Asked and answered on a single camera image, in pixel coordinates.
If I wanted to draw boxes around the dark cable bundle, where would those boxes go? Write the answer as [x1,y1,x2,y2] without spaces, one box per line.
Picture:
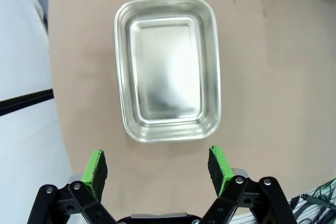
[288,178,336,224]

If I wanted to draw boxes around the black aluminium profile bar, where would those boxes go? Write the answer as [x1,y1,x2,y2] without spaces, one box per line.
[0,89,55,116]

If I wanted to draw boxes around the white pedestal panel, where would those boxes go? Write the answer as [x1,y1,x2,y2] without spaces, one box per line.
[0,0,77,224]

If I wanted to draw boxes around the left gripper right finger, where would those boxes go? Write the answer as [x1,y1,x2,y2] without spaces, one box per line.
[201,145,299,224]

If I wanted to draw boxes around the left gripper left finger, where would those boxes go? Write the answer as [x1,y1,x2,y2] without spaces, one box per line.
[27,150,119,224]

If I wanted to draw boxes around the rectangular steel container with croissant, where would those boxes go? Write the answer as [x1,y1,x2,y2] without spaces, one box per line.
[113,0,222,144]

